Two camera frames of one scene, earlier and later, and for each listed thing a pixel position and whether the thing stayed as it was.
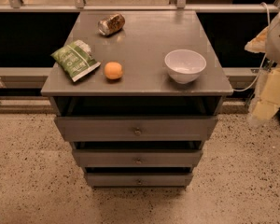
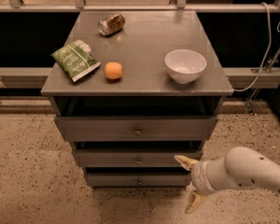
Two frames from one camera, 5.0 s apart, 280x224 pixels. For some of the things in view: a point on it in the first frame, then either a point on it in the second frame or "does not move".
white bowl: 184,65 does not move
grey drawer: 137,158 does not move
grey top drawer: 137,128 does not move
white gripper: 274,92 to 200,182
